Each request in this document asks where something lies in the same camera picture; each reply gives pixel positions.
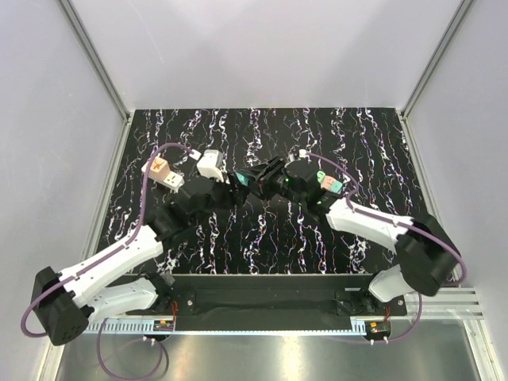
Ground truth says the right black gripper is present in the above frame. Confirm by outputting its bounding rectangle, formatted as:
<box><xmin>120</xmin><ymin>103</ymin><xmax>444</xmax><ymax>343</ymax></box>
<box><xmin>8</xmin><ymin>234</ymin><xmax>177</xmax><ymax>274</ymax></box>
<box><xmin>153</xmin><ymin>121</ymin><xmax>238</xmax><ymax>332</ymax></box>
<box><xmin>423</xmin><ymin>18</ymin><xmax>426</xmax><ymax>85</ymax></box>
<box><xmin>237</xmin><ymin>156</ymin><xmax>306</xmax><ymax>207</ymax></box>

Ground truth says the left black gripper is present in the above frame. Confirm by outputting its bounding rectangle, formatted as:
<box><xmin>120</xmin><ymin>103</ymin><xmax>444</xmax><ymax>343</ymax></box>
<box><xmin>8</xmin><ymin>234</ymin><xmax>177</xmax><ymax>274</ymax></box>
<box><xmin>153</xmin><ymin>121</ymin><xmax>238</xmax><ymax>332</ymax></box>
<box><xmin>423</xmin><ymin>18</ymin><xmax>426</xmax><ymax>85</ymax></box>
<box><xmin>191</xmin><ymin>171</ymin><xmax>250</xmax><ymax>229</ymax></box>

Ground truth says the pink round power socket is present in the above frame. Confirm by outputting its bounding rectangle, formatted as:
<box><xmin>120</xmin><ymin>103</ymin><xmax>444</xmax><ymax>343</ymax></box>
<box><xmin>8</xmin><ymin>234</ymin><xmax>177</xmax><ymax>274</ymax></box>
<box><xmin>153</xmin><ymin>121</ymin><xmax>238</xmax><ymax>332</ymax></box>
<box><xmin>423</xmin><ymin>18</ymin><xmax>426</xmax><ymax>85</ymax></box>
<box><xmin>321</xmin><ymin>175</ymin><xmax>336</xmax><ymax>191</ymax></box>

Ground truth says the teal plug adapter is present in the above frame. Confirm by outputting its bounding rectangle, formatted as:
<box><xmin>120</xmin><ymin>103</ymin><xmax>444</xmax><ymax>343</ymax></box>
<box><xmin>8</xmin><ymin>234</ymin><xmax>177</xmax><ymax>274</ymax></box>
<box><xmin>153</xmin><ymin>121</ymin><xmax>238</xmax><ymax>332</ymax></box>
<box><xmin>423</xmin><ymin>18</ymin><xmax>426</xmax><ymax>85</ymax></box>
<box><xmin>329</xmin><ymin>180</ymin><xmax>343</xmax><ymax>194</ymax></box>

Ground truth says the beige cube adapter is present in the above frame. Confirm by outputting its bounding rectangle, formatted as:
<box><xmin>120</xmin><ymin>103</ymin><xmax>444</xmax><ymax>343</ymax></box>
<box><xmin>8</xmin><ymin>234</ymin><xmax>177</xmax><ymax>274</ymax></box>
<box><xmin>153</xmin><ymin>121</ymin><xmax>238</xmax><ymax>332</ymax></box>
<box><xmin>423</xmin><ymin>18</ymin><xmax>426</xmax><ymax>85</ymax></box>
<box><xmin>148</xmin><ymin>156</ymin><xmax>171</xmax><ymax>182</ymax></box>

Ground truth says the blue plug adapter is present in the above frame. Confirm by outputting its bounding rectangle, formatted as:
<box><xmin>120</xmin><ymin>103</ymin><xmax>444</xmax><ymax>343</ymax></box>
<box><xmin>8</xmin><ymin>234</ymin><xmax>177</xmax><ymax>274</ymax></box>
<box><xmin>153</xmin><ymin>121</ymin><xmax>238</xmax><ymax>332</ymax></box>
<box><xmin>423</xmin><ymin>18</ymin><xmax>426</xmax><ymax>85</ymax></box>
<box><xmin>235</xmin><ymin>171</ymin><xmax>249</xmax><ymax>187</ymax></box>

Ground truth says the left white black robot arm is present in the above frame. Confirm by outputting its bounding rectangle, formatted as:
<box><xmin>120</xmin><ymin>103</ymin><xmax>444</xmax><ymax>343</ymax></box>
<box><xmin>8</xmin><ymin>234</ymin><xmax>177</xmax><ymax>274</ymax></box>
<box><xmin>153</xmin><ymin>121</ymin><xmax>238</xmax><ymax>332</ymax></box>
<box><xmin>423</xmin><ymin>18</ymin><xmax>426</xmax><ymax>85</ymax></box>
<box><xmin>29</xmin><ymin>172</ymin><xmax>250</xmax><ymax>346</ymax></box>

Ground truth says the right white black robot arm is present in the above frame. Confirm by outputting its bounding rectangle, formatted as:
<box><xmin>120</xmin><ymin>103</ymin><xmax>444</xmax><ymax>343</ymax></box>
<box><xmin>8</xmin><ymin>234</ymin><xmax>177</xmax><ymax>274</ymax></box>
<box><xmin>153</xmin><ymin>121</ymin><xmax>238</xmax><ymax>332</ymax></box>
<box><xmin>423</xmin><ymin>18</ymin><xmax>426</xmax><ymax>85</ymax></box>
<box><xmin>244</xmin><ymin>157</ymin><xmax>465</xmax><ymax>315</ymax></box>

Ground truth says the black marbled table mat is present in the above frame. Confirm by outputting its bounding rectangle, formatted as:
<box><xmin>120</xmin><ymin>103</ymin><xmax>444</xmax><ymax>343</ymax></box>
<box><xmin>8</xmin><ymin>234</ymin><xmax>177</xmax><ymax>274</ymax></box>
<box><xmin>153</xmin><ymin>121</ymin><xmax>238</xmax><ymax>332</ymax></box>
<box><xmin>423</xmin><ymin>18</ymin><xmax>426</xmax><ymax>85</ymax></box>
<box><xmin>98</xmin><ymin>107</ymin><xmax>427</xmax><ymax>275</ymax></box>

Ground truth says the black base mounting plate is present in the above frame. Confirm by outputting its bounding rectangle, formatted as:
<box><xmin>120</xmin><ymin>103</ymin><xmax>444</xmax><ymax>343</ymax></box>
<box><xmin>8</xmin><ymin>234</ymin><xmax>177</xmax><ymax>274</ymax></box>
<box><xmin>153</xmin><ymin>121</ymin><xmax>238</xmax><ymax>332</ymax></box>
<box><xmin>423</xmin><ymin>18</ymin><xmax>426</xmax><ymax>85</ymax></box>
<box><xmin>127</xmin><ymin>274</ymin><xmax>407</xmax><ymax>335</ymax></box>

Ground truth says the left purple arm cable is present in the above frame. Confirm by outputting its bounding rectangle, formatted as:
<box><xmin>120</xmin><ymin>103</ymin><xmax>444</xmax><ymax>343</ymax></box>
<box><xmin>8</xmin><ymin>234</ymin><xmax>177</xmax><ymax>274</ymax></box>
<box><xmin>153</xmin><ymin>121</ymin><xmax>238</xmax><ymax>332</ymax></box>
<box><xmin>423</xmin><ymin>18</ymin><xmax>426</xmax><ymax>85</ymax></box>
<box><xmin>19</xmin><ymin>143</ymin><xmax>202</xmax><ymax>338</ymax></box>

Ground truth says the left aluminium frame post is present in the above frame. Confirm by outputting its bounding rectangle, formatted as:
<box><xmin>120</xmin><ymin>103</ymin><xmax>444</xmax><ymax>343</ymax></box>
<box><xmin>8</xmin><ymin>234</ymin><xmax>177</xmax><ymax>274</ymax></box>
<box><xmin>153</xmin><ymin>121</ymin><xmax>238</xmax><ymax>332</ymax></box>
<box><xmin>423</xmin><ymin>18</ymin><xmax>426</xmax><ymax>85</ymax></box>
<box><xmin>56</xmin><ymin>0</ymin><xmax>130</xmax><ymax>123</ymax></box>

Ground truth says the aluminium frame post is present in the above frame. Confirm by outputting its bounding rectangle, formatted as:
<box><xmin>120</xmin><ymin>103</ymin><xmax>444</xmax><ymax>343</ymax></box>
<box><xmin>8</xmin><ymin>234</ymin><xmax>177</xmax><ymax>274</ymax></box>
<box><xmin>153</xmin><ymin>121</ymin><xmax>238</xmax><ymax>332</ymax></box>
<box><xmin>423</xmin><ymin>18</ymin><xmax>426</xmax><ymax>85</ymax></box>
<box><xmin>400</xmin><ymin>0</ymin><xmax>476</xmax><ymax>119</ymax></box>
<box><xmin>56</xmin><ymin>0</ymin><xmax>130</xmax><ymax>123</ymax></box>

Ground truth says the slotted cable duct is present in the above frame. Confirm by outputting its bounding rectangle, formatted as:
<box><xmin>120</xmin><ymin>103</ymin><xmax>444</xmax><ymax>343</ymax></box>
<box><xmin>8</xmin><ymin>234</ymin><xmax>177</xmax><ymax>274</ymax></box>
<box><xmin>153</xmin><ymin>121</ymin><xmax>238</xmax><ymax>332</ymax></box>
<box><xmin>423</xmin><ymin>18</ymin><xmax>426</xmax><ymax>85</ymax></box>
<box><xmin>84</xmin><ymin>319</ymin><xmax>175</xmax><ymax>335</ymax></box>

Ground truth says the right aluminium frame post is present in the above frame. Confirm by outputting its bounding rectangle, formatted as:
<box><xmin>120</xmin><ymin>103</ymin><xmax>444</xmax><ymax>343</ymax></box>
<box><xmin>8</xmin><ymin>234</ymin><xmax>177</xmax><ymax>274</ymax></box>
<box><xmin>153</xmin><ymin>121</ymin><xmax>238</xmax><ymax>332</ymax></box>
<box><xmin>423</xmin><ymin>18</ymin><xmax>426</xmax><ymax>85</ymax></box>
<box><xmin>400</xmin><ymin>0</ymin><xmax>476</xmax><ymax>119</ymax></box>

